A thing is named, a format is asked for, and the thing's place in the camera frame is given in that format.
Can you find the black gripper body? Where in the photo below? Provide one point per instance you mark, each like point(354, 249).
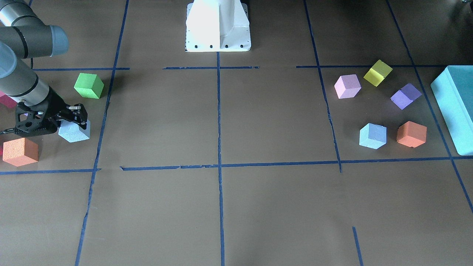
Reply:
point(54, 105)

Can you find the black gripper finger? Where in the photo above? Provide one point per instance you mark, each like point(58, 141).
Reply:
point(64, 120)
point(75, 110)

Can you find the light blue foam block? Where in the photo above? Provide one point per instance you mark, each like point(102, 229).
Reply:
point(72, 132)
point(373, 136)

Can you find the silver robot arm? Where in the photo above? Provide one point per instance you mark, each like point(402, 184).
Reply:
point(25, 36)

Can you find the green foam block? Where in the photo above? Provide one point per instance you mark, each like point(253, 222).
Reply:
point(89, 85)

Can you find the orange foam block near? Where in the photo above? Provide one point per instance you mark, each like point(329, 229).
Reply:
point(20, 152)

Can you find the orange foam block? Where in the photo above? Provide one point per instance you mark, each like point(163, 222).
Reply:
point(20, 152)
point(411, 134)

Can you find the crimson foam block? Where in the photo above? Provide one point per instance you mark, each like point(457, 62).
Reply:
point(7, 101)

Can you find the pink foam block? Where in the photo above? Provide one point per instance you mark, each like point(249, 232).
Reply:
point(347, 86)

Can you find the yellow foam block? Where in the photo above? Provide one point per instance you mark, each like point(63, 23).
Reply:
point(377, 73)

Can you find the purple foam block far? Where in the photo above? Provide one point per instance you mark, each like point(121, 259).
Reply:
point(405, 96)

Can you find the orange foam block far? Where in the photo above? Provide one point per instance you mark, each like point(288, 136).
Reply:
point(411, 134)

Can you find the teal plastic bin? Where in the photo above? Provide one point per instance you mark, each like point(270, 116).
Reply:
point(453, 90)

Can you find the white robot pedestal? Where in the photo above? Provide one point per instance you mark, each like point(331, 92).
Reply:
point(218, 26)

